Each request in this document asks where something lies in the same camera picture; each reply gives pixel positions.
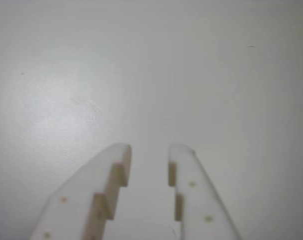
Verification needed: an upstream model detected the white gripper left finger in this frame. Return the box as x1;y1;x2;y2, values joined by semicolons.
30;143;133;240

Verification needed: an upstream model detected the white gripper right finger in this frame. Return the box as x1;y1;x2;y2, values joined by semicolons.
167;143;243;240

